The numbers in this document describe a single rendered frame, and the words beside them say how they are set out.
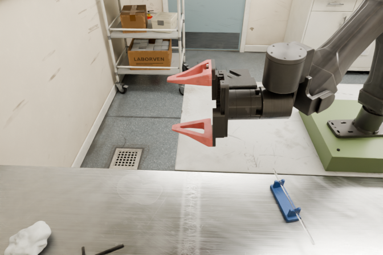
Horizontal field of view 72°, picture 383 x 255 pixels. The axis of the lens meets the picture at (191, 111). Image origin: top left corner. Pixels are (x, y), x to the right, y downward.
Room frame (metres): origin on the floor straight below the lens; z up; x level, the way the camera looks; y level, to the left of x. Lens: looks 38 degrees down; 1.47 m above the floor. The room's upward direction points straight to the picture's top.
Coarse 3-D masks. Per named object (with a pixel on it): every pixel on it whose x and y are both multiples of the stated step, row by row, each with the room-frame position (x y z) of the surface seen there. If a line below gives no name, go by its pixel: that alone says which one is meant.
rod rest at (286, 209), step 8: (272, 184) 0.42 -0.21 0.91; (272, 192) 0.40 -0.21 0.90; (280, 192) 0.39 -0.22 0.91; (280, 200) 0.37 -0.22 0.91; (288, 200) 0.37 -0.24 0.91; (280, 208) 0.35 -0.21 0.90; (288, 208) 0.35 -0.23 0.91; (296, 208) 0.33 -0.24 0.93; (288, 216) 0.33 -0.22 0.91; (296, 216) 0.33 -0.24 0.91
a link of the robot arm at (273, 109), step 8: (264, 88) 0.37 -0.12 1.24; (264, 96) 0.35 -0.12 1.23; (272, 96) 0.35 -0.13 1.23; (280, 96) 0.35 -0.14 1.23; (288, 96) 0.35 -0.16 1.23; (264, 104) 0.34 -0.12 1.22; (272, 104) 0.34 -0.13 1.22; (280, 104) 0.34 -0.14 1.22; (288, 104) 0.34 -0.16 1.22; (264, 112) 0.34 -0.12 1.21; (272, 112) 0.34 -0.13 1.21; (280, 112) 0.34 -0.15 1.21; (288, 112) 0.34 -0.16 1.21
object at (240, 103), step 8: (224, 72) 0.39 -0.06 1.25; (224, 80) 0.36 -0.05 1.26; (224, 88) 0.35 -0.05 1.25; (232, 88) 0.37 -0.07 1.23; (240, 88) 0.37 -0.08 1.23; (248, 88) 0.37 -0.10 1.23; (256, 88) 0.37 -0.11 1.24; (224, 96) 0.34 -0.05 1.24; (232, 96) 0.35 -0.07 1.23; (240, 96) 0.35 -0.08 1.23; (248, 96) 0.35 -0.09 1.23; (256, 96) 0.35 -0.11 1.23; (216, 104) 0.36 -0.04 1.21; (224, 104) 0.34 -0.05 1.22; (232, 104) 0.34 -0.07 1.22; (240, 104) 0.34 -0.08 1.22; (248, 104) 0.34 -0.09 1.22; (256, 104) 0.34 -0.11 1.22; (224, 112) 0.34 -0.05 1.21; (232, 112) 0.34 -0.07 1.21; (240, 112) 0.34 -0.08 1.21; (248, 112) 0.34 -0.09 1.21; (256, 112) 0.34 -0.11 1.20; (224, 136) 0.33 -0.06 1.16
